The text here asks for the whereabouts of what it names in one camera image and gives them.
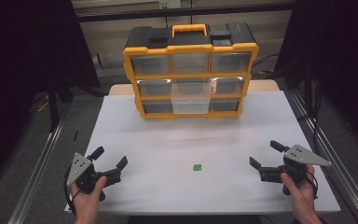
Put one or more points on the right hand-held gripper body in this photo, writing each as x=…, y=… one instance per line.
x=298, y=157

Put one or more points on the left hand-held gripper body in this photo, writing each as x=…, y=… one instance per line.
x=84, y=174

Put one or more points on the small green block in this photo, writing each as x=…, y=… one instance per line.
x=197, y=167

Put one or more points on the clear plastic drawer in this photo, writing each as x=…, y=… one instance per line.
x=189, y=105

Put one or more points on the yellow black organizer cabinet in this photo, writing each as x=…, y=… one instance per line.
x=189, y=40

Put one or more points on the person's left hand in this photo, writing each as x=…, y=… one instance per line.
x=87, y=202

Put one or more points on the person's right hand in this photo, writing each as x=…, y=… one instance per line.
x=303, y=196

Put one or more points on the small black stick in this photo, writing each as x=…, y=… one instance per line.
x=75, y=135

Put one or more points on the white table sheet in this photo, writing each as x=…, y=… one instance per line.
x=174, y=143

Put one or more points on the black metal stand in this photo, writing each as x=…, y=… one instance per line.
x=53, y=105

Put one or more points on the group of small clear drawers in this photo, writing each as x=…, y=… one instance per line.
x=150, y=64

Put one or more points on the black curtain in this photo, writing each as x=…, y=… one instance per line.
x=341, y=62
x=18, y=62

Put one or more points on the black horizontal bar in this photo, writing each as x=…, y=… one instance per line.
x=136, y=15

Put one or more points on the metal floor rail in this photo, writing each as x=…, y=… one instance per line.
x=34, y=174
x=338, y=155

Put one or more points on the white wall outlet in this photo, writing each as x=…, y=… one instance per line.
x=169, y=3

